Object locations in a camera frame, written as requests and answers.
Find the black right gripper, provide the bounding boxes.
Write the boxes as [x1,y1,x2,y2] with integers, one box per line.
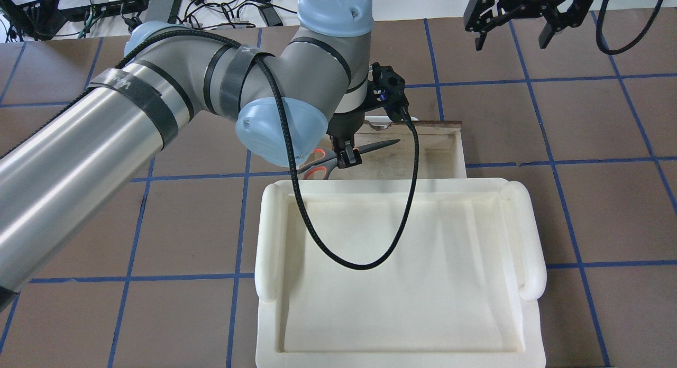
[463,0,594,51]

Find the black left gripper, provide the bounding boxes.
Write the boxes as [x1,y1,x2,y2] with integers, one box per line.
[326,109,365,169]

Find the grey orange handled scissors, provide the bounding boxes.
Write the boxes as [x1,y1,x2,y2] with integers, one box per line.
[297,139,400,180]

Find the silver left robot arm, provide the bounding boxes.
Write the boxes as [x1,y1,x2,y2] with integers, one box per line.
[1,0,374,308]

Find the small black power adapter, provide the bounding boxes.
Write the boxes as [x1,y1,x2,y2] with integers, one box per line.
[257,4,284,27]

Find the cream white plastic tray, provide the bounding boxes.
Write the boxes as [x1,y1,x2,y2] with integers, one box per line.
[254,178,547,367]

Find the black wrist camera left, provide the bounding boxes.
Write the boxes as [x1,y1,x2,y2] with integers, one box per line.
[366,62,411,124]

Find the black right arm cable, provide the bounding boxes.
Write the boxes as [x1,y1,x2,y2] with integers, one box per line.
[596,0,668,56]

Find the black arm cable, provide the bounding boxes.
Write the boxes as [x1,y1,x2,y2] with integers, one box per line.
[596,0,668,56]
[254,56,419,271]

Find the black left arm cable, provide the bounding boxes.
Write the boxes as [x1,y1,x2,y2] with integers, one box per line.
[254,56,419,271]

